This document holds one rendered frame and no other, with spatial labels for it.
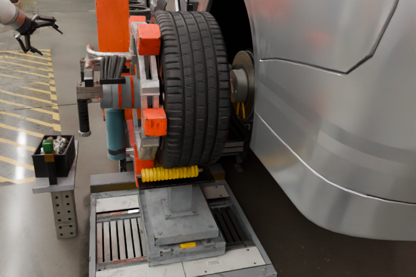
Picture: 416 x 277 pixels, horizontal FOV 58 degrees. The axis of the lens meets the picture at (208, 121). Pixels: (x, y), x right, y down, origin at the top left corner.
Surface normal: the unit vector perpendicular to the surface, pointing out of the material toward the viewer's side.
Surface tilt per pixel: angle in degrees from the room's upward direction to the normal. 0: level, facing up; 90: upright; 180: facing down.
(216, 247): 90
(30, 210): 0
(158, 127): 90
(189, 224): 0
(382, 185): 101
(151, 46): 125
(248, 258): 0
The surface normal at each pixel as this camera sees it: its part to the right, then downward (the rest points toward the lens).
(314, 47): -0.96, 0.06
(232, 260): 0.05, -0.91
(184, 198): 0.26, 0.40
